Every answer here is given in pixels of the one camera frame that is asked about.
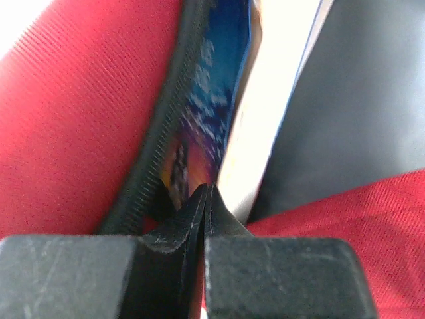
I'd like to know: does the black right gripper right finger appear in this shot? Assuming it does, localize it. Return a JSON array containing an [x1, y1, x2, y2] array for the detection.
[[204, 186, 378, 318]]

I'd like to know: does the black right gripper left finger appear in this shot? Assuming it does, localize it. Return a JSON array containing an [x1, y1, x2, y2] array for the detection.
[[1, 185, 208, 318]]

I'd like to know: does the blue Jane Eyre book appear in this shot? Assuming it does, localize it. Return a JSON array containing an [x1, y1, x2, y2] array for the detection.
[[155, 1, 332, 221]]

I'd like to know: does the red backpack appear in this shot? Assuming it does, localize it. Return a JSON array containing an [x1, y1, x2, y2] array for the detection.
[[1, 1, 424, 318]]

